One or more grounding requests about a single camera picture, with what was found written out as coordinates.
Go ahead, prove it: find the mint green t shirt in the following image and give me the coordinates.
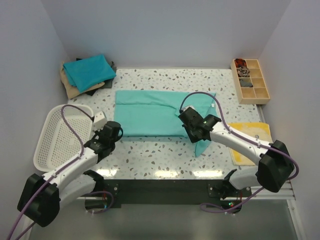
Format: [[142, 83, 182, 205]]
[[113, 89, 217, 158]]

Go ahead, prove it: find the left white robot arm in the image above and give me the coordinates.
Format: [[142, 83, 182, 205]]
[[17, 121, 123, 227]]

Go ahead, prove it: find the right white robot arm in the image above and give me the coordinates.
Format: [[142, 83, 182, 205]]
[[178, 106, 294, 197]]

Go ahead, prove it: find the white plastic laundry basket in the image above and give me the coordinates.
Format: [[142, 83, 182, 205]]
[[33, 104, 94, 172]]

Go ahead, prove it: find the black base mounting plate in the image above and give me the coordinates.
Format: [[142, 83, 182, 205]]
[[74, 178, 253, 213]]

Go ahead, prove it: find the yellow chick towel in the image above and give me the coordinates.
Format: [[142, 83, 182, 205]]
[[229, 122, 273, 166]]

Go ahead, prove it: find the folded dark grey t shirt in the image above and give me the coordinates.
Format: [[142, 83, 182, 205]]
[[85, 61, 117, 96]]

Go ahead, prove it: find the folded tan t shirt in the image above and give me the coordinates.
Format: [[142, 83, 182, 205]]
[[59, 61, 105, 100]]

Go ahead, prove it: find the dark grey rolled cloth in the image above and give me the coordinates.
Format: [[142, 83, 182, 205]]
[[239, 78, 253, 88]]

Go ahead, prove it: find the wooden compartment box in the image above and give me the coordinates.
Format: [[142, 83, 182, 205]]
[[230, 58, 270, 105]]

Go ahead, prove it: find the folded teal t shirt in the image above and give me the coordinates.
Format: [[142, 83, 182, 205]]
[[63, 54, 116, 93]]

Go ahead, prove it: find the grey patterned rolled cloth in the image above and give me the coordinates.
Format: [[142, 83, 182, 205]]
[[237, 67, 250, 78]]

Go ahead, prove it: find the red black patterned cloth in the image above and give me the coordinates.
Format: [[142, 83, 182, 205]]
[[234, 58, 248, 69]]

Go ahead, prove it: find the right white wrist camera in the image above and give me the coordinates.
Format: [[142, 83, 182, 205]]
[[179, 105, 195, 114]]

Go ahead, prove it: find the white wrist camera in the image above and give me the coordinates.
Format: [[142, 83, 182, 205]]
[[91, 110, 107, 132], [179, 105, 195, 114]]

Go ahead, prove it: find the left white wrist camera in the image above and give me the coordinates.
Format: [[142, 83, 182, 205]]
[[91, 110, 107, 132]]

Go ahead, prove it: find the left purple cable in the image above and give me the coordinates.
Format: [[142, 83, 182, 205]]
[[4, 103, 116, 240]]

